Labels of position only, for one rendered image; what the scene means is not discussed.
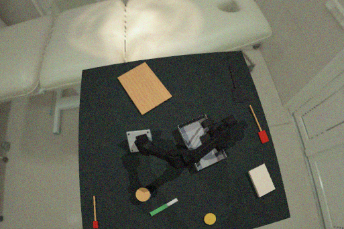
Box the light wooden board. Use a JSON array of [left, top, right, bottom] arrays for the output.
[[118, 62, 172, 116]]

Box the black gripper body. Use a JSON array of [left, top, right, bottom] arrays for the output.
[[201, 118, 227, 151]]

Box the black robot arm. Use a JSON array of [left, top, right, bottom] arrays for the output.
[[134, 115, 238, 169]]

